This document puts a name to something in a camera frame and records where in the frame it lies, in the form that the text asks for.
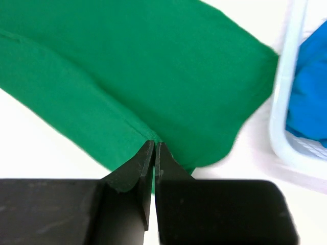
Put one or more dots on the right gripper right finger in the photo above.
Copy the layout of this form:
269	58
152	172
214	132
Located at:
166	168

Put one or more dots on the blue crumpled t-shirt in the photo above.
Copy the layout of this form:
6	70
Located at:
307	105

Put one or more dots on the white plastic basket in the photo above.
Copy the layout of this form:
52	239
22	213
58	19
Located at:
302	155

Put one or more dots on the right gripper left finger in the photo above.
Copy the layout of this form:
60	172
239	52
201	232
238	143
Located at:
126	177

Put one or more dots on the green t-shirt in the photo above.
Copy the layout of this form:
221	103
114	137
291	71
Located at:
110	75

